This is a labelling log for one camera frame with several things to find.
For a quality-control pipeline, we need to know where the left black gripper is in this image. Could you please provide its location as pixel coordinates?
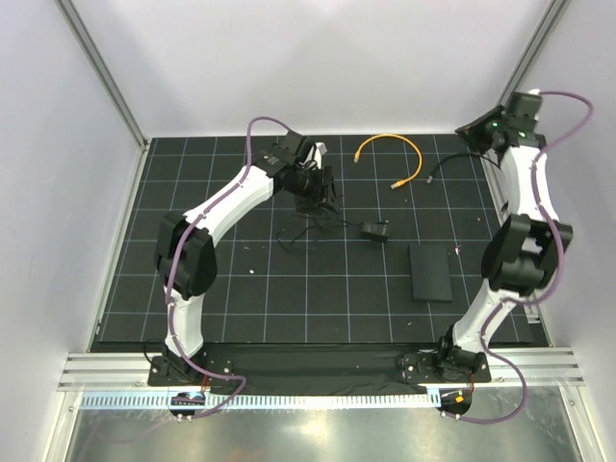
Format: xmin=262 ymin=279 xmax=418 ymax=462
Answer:
xmin=290 ymin=166 xmax=341 ymax=218

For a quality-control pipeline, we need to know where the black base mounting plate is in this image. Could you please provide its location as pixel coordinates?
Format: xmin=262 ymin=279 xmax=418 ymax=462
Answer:
xmin=147 ymin=342 xmax=492 ymax=387

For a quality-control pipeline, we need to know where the black grid cutting mat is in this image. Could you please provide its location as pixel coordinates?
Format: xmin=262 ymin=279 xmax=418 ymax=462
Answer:
xmin=89 ymin=134 xmax=550 ymax=347

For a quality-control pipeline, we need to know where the orange ethernet cable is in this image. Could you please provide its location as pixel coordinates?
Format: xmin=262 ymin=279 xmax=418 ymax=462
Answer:
xmin=353 ymin=134 xmax=424 ymax=192

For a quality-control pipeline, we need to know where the aluminium front rail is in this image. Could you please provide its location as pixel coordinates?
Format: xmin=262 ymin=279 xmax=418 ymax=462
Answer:
xmin=57 ymin=347 xmax=584 ymax=392

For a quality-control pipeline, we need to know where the black ethernet cable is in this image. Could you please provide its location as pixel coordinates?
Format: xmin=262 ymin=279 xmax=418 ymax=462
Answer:
xmin=425 ymin=152 xmax=485 ymax=185

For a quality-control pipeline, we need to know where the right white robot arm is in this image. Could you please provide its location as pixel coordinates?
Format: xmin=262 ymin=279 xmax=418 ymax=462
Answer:
xmin=432 ymin=90 xmax=573 ymax=381

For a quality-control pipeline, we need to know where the aluminium frame post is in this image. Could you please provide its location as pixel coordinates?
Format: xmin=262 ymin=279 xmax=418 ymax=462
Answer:
xmin=498 ymin=0 xmax=570 ymax=105
xmin=54 ymin=0 xmax=147 ymax=150

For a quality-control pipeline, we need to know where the right aluminium frame post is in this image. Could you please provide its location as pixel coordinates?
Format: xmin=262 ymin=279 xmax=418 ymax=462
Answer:
xmin=498 ymin=0 xmax=570 ymax=105

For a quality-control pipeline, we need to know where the black power adapter with cord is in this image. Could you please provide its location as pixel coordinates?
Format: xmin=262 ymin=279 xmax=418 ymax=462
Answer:
xmin=274 ymin=210 xmax=390 ymax=253

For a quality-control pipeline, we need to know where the white slotted cable duct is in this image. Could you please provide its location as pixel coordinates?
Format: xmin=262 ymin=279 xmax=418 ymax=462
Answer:
xmin=80 ymin=390 xmax=441 ymax=411

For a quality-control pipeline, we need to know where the black network switch box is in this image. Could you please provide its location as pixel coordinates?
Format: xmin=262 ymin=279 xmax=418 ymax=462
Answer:
xmin=409 ymin=244 xmax=453 ymax=303

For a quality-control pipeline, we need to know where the left aluminium frame post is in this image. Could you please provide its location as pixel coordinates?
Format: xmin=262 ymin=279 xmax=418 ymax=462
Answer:
xmin=54 ymin=0 xmax=147 ymax=150

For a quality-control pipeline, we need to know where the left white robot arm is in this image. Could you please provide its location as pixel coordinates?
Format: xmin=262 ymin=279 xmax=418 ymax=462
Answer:
xmin=154 ymin=130 xmax=336 ymax=385

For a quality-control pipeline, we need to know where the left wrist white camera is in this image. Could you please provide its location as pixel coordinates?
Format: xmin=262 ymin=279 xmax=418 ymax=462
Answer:
xmin=313 ymin=141 xmax=327 ymax=168

